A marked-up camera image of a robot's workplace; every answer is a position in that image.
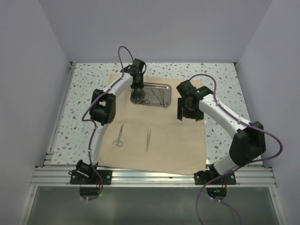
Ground steel tweezers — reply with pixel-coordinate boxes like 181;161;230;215
146;129;151;151

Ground beige cloth wrap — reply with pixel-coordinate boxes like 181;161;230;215
98;77;206;174

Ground steel surgical scissors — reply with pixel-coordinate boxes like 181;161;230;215
113;124;124;147
131;89;150;105

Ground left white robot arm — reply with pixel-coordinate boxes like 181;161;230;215
72;59;146;184

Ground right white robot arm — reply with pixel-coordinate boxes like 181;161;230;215
176;80;266;184

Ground steel probe in tray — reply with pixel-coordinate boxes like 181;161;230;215
160;90;167;108

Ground steel instrument tray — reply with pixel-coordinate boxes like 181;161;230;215
130;82;172;107

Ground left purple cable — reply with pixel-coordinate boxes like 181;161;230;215
81;45;134;200

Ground purple cable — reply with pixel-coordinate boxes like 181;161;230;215
81;45;134;200
188;74;283;225

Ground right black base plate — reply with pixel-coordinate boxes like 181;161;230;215
194;170;237;185

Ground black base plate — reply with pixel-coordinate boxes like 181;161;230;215
194;170;237;185
68;170;113;185

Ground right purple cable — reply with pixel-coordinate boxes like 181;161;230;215
188;74;283;225

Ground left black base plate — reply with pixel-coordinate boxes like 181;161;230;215
68;170;113;185

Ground aluminium left side rail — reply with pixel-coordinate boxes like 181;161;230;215
42;61;77;167

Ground aluminium rail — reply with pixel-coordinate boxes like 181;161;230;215
42;61;77;167
30;166;277;188

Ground aluminium front rail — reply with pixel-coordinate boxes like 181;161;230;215
30;166;277;188

